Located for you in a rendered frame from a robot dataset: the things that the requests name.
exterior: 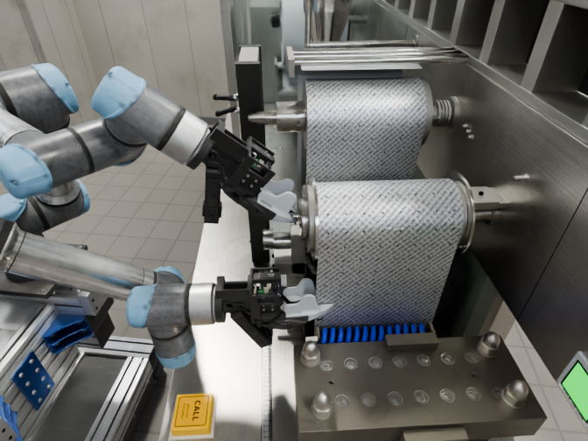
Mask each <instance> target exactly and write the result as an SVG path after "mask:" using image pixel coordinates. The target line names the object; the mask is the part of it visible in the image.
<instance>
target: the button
mask: <svg viewBox="0 0 588 441"><path fill-rule="evenodd" d="M213 408H214V396H213V393H206V394H190V395H178V396H177V400H176V405H175V410H174V414H173V419H172V424H171V434H172V435H173V436H174V437H175V436H190V435H205V434H210V432H211V424H212V416H213Z"/></svg>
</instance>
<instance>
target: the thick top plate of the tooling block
mask: <svg viewBox="0 0 588 441"><path fill-rule="evenodd" d="M499 336H500V335H499ZM481 337H482V336H471V337H453V338H437V340H438V342H439V344H438V346H437V348H436V349H418V350H402V351H387V349H386V346H385V343H384V340H382V341H364V342H346V343H328V344H318V349H319V351H320V362H319V364H318V365H317V366H315V367H307V366H305V365H304V364H303V363H302V362H301V360H300V356H301V352H302V350H303V348H304V345H293V370H294V384H295V399H296V413H297V441H399V439H400V436H401V434H402V431H403V430H416V429H431V428H445V427H460V426H464V427H465V431H466V434H467V436H468V438H469V439H477V438H505V437H519V436H534V435H535V434H536V432H537V431H538V430H539V429H540V427H541V426H542V425H543V423H544V422H545V421H546V420H547V416H546V414H545V413H544V411H543V408H542V407H541V405H540V403H539V402H538V401H537V399H536V396H535V395H534V393H533V391H532V389H531V388H530V386H529V384H528V383H527V381H526V379H525V378H524V376H523V374H522V372H521V370H520V369H519V367H518V366H517V364H516V362H515V360H514V358H513V356H512V354H511V353H510V352H509V350H508V348H507V346H506V344H505V342H504V341H503V339H502V337H501V336H500V345H499V350H498V354H497V356H495V357H493V358H488V357H486V356H484V355H482V354H481V353H480V352H479V351H478V349H477V344H478V342H479V341H480V339H481ZM515 380H521V381H524V382H525V383H526V384H527V385H528V394H527V401H526V402H525V405H524V407H523V408H522V409H513V408H511V407H509V406H507V405H506V404H505V403H504V402H503V400H502V398H501V391H502V390H503V389H504V388H505V387H506V386H507V384H509V383H511V382H512V381H515ZM320 390H324V391H326V392H327V393H328V394H329V395H330V397H331V400H332V407H333V412H332V415H331V417H330V418H328V419H327V420H324V421H321V420H318V419H316V418H315V417H314V416H313V415H312V413H311V405H312V401H313V399H314V397H315V395H316V394H317V393H318V392H319V391H320Z"/></svg>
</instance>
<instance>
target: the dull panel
mask: <svg viewBox="0 0 588 441"><path fill-rule="evenodd" d="M413 179H426V177H425V176H424V174H423V173H422V171H421V170H420V168H419V167H418V165H417V164H416V169H415V173H414V177H413ZM460 256H461V258H462V260H463V261H464V263H465V265H466V267H467V268H468V271H467V273H466V276H465V280H464V282H463V284H462V287H461V290H460V293H459V294H458V299H457V301H456V304H455V306H454V308H453V311H452V314H451V317H450V320H449V323H448V325H447V327H446V330H447V332H448V333H449V335H450V337H451V338H453V337H471V336H479V333H480V330H481V328H482V326H483V324H484V322H485V320H486V318H487V315H488V313H489V311H490V309H491V307H492V305H493V302H494V300H495V298H496V296H497V293H498V291H497V289H496V288H495V286H494V284H493V282H492V281H491V279H490V278H489V276H488V275H487V273H486V272H485V270H484V269H483V267H482V266H481V264H480V262H479V260H478V259H477V257H476V256H475V254H474V253H473V251H472V250H471V248H470V247H468V249H467V250H466V251H465V253H463V254H462V255H460Z"/></svg>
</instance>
